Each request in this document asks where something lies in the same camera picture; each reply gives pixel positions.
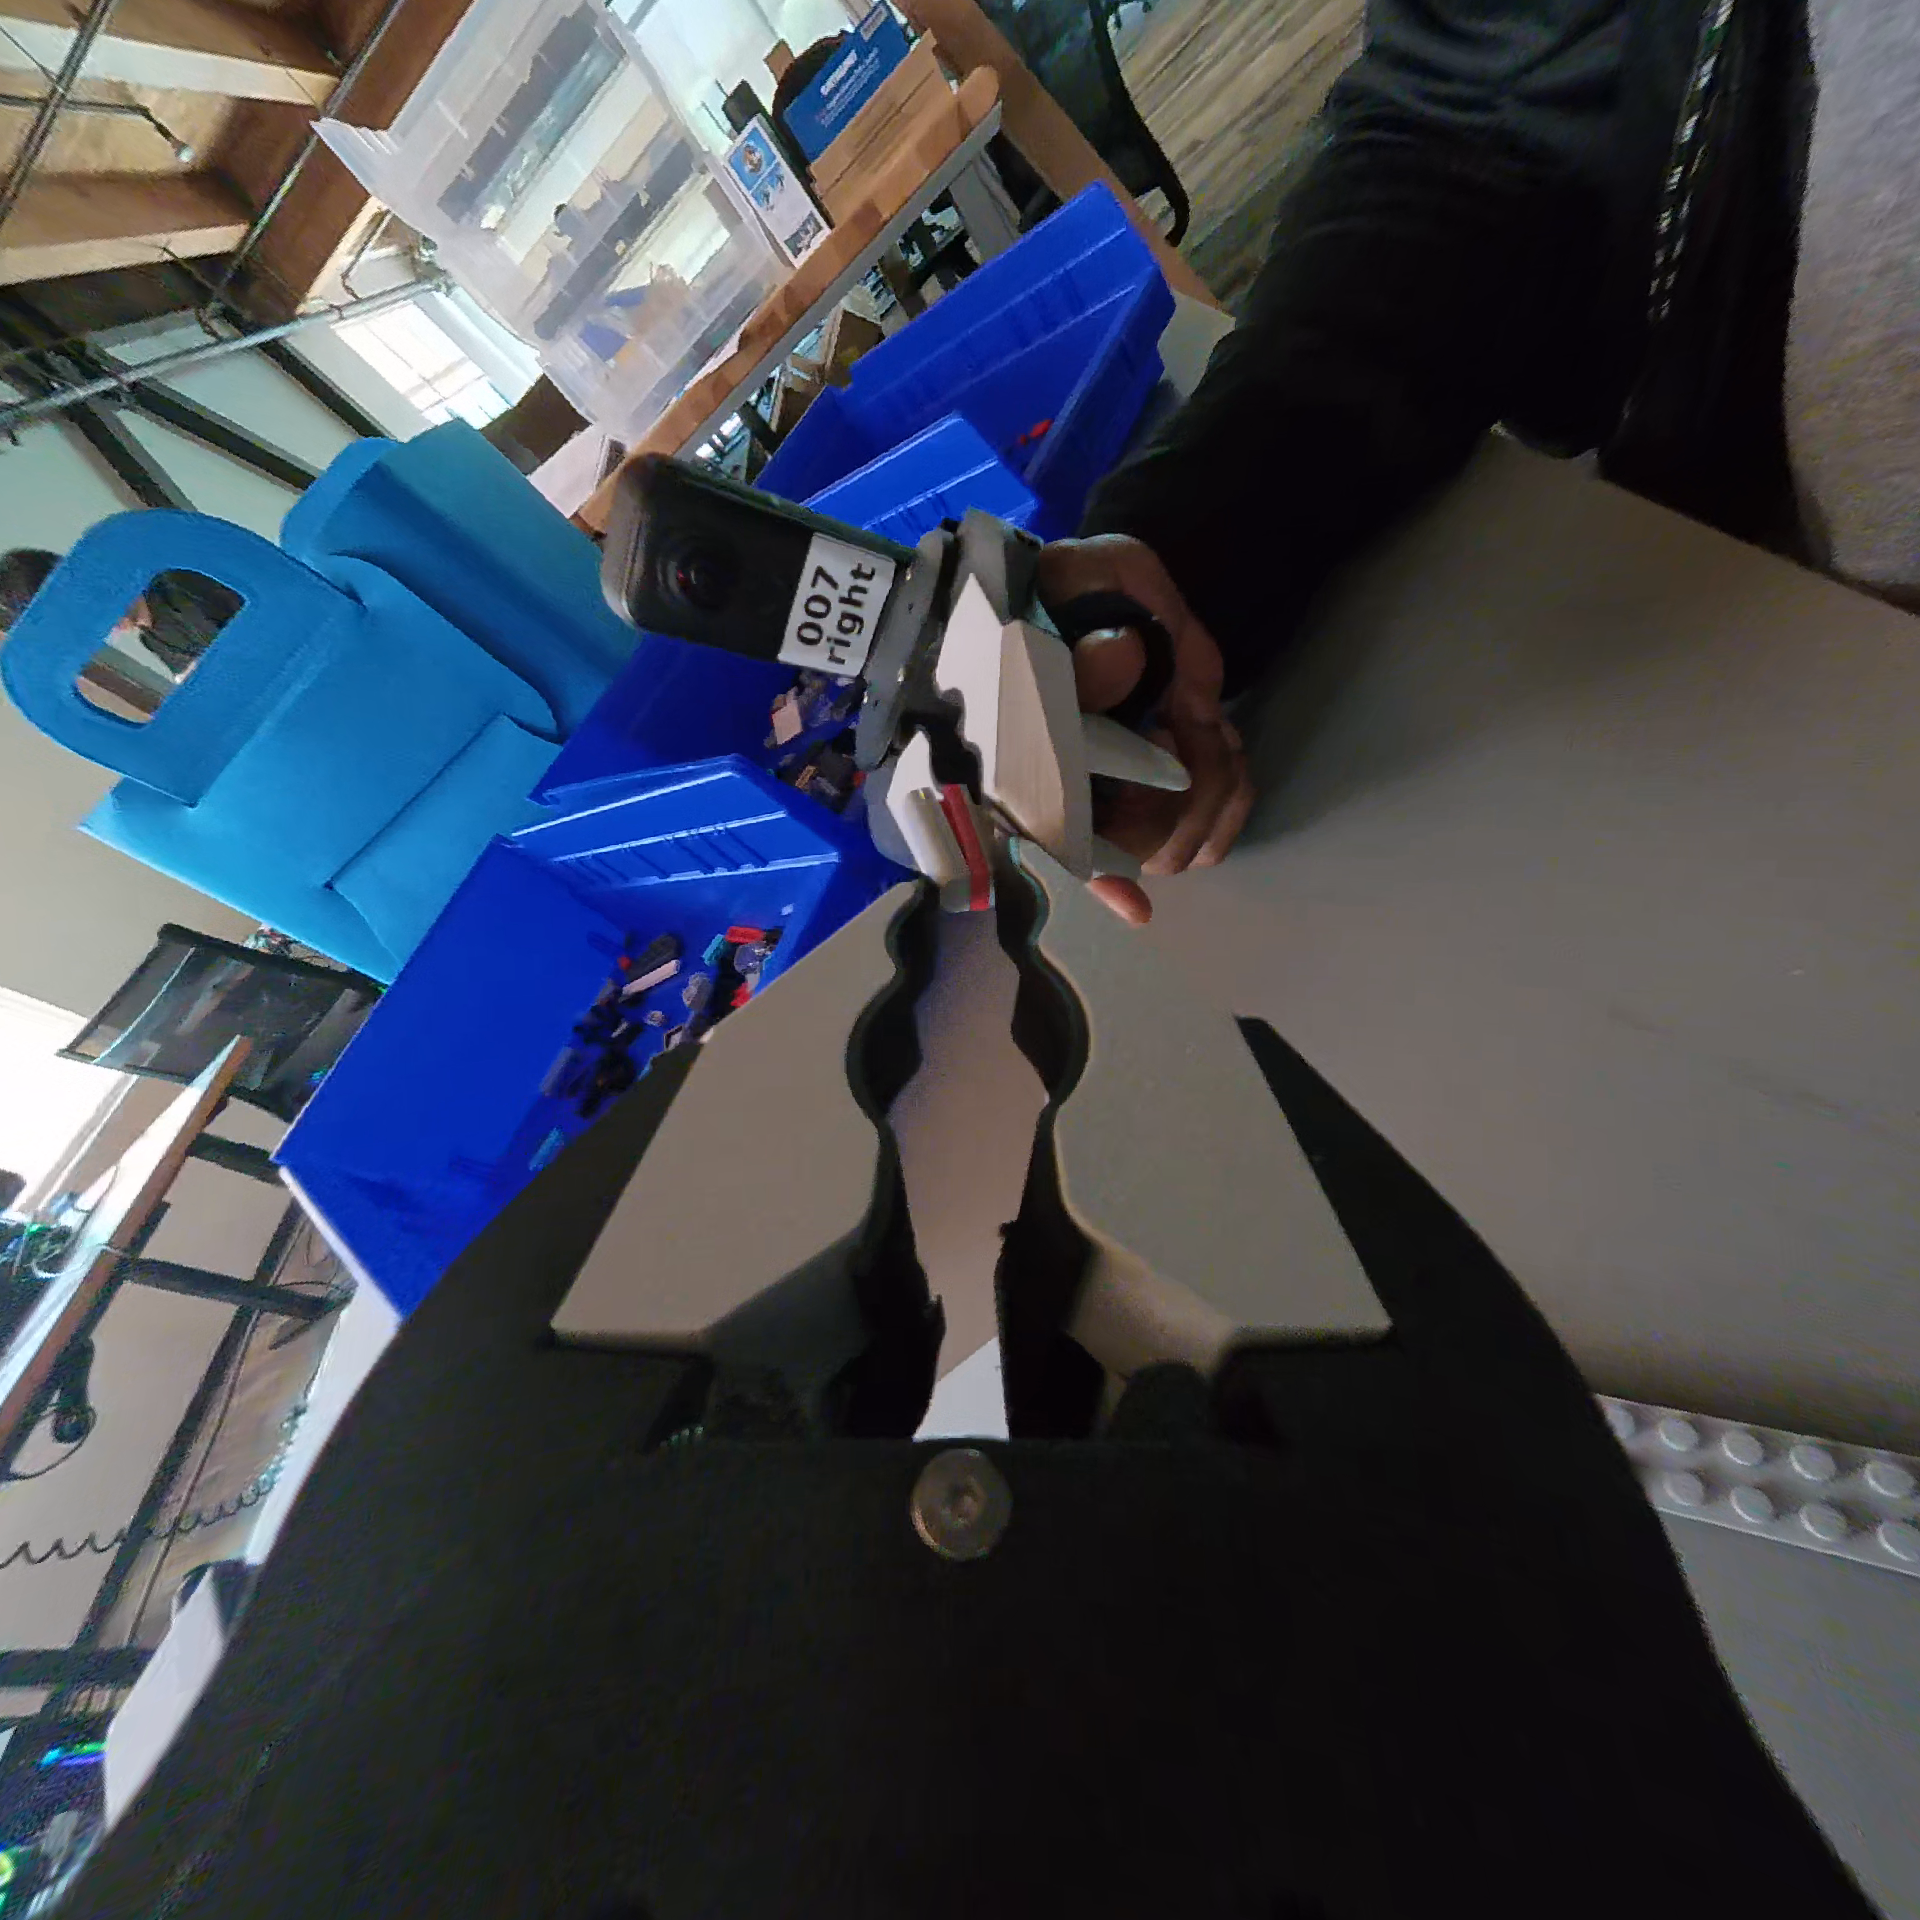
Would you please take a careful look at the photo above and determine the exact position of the clear plastic storage box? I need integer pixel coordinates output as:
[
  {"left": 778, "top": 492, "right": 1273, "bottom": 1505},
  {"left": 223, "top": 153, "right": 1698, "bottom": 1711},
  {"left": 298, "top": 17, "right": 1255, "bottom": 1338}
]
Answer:
[{"left": 311, "top": 0, "right": 797, "bottom": 429}]

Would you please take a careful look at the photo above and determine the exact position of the black coiled cable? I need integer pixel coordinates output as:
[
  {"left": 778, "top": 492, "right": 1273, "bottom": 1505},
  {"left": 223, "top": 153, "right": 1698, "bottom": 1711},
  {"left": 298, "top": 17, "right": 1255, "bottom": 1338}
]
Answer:
[{"left": 0, "top": 1477, "right": 279, "bottom": 1568}]

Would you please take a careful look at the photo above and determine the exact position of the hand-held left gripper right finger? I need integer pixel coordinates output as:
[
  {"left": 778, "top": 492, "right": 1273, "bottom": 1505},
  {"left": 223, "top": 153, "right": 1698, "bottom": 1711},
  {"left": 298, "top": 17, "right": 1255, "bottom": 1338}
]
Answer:
[{"left": 997, "top": 872, "right": 1393, "bottom": 1426}]

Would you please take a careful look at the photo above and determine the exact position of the grey red brick assembly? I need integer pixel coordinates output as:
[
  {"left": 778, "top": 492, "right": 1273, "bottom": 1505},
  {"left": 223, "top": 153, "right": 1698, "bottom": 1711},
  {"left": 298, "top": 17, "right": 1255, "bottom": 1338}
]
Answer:
[{"left": 919, "top": 784, "right": 999, "bottom": 916}]

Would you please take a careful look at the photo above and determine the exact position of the dark blue box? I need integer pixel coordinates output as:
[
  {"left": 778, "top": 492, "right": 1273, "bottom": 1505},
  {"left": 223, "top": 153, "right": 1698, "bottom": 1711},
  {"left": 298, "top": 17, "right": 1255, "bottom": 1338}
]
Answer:
[{"left": 776, "top": 0, "right": 909, "bottom": 160}]

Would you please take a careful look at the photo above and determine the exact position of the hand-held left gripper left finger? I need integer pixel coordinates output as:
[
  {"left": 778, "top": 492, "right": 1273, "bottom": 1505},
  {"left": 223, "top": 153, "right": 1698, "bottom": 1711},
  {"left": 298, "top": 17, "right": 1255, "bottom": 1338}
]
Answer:
[{"left": 547, "top": 882, "right": 946, "bottom": 1367}]

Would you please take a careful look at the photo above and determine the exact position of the blue storage bin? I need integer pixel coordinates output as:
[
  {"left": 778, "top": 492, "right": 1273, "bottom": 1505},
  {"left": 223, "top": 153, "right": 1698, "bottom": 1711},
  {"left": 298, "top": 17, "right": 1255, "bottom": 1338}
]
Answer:
[
  {"left": 539, "top": 412, "right": 1051, "bottom": 818},
  {"left": 274, "top": 756, "right": 917, "bottom": 1322},
  {"left": 755, "top": 183, "right": 1179, "bottom": 512}
]

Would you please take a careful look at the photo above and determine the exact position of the grey desk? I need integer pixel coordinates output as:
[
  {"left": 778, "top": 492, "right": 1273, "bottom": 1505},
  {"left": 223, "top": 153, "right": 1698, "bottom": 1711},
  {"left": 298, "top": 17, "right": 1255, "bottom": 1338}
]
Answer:
[{"left": 104, "top": 424, "right": 1920, "bottom": 1920}]

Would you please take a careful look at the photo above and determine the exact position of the black mesh chair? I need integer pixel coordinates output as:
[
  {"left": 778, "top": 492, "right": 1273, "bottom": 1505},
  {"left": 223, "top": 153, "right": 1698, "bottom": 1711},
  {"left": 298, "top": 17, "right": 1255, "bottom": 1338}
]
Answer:
[{"left": 1088, "top": 0, "right": 1192, "bottom": 250}]

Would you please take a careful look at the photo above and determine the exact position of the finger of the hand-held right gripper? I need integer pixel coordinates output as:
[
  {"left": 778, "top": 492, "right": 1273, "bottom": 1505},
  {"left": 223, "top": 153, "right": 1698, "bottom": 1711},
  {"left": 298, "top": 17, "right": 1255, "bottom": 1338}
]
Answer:
[
  {"left": 931, "top": 577, "right": 1096, "bottom": 881},
  {"left": 878, "top": 736, "right": 946, "bottom": 874}
]

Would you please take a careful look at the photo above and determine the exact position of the person's torso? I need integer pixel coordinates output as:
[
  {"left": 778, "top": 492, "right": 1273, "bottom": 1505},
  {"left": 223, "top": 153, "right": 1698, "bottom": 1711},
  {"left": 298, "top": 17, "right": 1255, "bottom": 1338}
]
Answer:
[{"left": 1619, "top": 0, "right": 1920, "bottom": 618}]

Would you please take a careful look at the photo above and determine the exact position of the long grey studded plate assembly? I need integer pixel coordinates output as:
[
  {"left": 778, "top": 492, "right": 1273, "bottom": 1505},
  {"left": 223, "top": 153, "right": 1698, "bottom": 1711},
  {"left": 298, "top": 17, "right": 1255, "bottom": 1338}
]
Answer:
[{"left": 1598, "top": 1394, "right": 1920, "bottom": 1578}]

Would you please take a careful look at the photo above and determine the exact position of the person's right forearm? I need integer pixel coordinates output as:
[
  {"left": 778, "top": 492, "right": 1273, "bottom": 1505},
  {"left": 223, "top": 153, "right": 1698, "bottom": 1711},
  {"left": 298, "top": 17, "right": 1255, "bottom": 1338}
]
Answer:
[{"left": 1078, "top": 0, "right": 1801, "bottom": 601}]

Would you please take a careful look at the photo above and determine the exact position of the speckled drawstring cord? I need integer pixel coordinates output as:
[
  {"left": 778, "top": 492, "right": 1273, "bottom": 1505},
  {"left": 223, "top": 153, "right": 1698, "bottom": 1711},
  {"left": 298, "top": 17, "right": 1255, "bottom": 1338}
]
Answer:
[{"left": 1641, "top": 0, "right": 1742, "bottom": 324}]

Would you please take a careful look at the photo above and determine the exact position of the small printed box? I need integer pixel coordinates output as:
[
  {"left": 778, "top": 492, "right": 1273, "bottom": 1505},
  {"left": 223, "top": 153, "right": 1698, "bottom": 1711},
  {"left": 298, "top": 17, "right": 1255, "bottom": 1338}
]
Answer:
[{"left": 725, "top": 120, "right": 830, "bottom": 256}]

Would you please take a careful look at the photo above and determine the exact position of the pile of mixed toy bricks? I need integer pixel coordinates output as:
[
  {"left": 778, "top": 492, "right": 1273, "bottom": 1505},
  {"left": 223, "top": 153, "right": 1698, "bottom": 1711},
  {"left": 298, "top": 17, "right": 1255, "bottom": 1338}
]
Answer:
[
  {"left": 533, "top": 921, "right": 789, "bottom": 1120},
  {"left": 766, "top": 675, "right": 873, "bottom": 811}
]

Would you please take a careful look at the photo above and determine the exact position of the light wooden desk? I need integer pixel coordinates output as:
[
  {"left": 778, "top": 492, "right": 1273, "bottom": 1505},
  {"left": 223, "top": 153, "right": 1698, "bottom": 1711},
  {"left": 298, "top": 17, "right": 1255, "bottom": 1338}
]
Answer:
[{"left": 0, "top": 1036, "right": 354, "bottom": 1480}]

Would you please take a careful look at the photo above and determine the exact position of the person's right hand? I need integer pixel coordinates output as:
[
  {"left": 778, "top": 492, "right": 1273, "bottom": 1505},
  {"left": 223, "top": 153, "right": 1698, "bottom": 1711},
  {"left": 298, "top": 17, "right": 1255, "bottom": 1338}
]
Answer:
[{"left": 1035, "top": 532, "right": 1255, "bottom": 929}]

